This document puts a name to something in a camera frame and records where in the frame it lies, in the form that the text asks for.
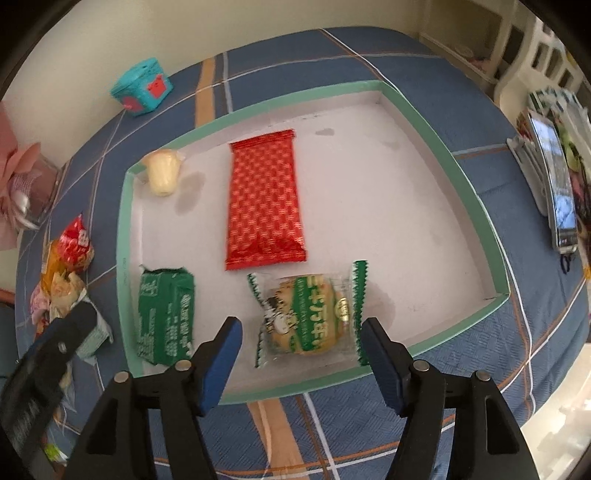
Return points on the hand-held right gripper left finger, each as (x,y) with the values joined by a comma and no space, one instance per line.
(220,364)

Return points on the stack of magazines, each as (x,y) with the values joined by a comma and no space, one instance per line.
(575,138)

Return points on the small teal and pink box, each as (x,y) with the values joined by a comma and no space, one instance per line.
(138,87)

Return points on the clear green-edged cookie packet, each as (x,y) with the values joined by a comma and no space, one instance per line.
(300,314)

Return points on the pink snack packet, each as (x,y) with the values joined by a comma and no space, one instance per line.
(39,304)

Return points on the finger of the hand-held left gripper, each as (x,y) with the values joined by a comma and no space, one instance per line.
(62,331)

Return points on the red patterned snack packet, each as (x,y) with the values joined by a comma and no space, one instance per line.
(265,198)

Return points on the red cone-shaped snack packet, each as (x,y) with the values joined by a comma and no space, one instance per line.
(76,244)

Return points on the black smartphone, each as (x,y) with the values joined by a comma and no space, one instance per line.
(551,175)

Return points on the beige snack packet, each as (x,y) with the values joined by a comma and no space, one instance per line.
(67,290)

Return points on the orange bread packet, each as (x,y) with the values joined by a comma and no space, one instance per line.
(51,272)

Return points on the blue plaid tablecloth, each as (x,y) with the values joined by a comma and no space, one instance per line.
(323,60)

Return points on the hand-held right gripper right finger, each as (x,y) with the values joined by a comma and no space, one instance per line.
(383,369)

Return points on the green-rimmed white box tray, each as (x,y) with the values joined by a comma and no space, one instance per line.
(369,207)

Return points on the pale yellow pudding cup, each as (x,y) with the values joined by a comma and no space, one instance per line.
(162,175)

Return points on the green and white snack packet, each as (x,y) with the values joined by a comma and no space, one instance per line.
(99,337)

